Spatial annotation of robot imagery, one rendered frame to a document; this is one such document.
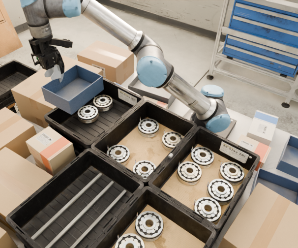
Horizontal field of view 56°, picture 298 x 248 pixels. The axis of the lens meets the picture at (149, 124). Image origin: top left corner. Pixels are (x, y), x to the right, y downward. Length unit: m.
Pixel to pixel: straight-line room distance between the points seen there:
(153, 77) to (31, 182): 0.64
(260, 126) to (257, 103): 1.48
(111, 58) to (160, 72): 0.79
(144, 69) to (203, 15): 2.96
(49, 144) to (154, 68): 0.54
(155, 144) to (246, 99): 1.89
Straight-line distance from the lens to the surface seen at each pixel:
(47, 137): 1.30
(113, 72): 1.80
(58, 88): 1.27
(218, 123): 1.33
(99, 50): 1.95
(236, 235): 1.12
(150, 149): 1.31
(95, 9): 1.19
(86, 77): 1.29
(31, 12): 1.09
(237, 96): 3.09
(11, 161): 1.35
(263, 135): 1.57
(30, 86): 1.65
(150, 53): 1.15
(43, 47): 1.15
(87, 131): 1.42
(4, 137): 1.46
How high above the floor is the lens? 1.83
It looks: 45 degrees down
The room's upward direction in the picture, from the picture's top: 2 degrees clockwise
